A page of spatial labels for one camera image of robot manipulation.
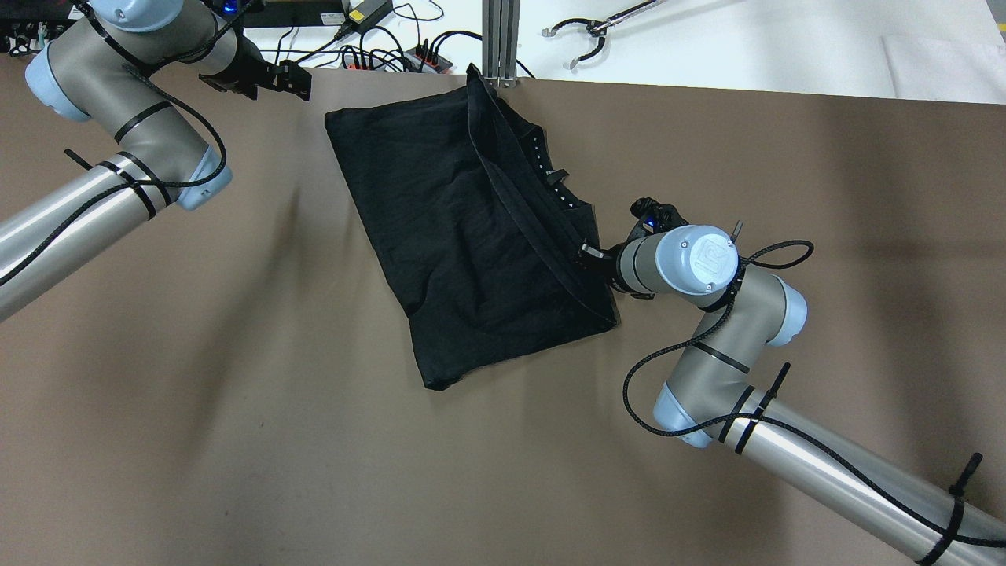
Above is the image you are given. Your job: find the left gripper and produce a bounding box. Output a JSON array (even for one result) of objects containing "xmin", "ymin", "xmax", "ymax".
[{"xmin": 199, "ymin": 37, "xmax": 312, "ymax": 101}]

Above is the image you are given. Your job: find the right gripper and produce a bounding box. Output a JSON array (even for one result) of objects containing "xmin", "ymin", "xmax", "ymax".
[{"xmin": 576, "ymin": 243, "xmax": 630, "ymax": 293}]

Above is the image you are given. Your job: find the aluminium frame post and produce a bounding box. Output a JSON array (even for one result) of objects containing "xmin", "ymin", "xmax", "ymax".
[{"xmin": 480, "ymin": 0, "xmax": 520, "ymax": 87}]

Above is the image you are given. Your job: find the red black usb hub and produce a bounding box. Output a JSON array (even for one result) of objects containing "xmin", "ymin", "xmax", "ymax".
[{"xmin": 329, "ymin": 44, "xmax": 456, "ymax": 75}]

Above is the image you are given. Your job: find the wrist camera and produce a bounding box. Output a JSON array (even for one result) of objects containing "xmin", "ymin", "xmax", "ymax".
[
  {"xmin": 629, "ymin": 197, "xmax": 689, "ymax": 241},
  {"xmin": 204, "ymin": 0, "xmax": 259, "ymax": 19}
]

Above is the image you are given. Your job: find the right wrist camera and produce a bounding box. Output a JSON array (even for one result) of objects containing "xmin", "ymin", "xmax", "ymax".
[{"xmin": 629, "ymin": 197, "xmax": 689, "ymax": 241}]

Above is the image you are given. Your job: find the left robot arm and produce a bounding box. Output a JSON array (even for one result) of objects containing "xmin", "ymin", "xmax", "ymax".
[{"xmin": 1, "ymin": 1, "xmax": 312, "ymax": 319}]

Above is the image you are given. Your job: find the black flat box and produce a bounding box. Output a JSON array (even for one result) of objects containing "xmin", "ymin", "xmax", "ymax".
[{"xmin": 244, "ymin": 1, "xmax": 352, "ymax": 28}]

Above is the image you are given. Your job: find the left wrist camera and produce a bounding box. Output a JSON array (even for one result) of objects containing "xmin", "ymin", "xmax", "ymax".
[{"xmin": 204, "ymin": 0, "xmax": 259, "ymax": 19}]

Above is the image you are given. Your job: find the black graphic t-shirt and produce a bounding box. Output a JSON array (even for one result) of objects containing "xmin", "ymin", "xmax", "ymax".
[{"xmin": 325, "ymin": 68, "xmax": 618, "ymax": 391}]

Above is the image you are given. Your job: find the white paper sheet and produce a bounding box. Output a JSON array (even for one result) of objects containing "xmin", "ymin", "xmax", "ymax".
[{"xmin": 881, "ymin": 35, "xmax": 1005, "ymax": 106}]

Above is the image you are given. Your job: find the grabber reacher tool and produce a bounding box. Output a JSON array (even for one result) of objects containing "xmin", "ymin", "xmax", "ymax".
[{"xmin": 540, "ymin": 1, "xmax": 665, "ymax": 71}]

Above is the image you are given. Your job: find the black power adapter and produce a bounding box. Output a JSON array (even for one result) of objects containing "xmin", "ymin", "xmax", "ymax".
[{"xmin": 333, "ymin": 0, "xmax": 393, "ymax": 42}]

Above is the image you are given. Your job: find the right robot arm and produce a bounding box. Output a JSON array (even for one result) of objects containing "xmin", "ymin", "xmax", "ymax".
[{"xmin": 576, "ymin": 225, "xmax": 1004, "ymax": 565}]

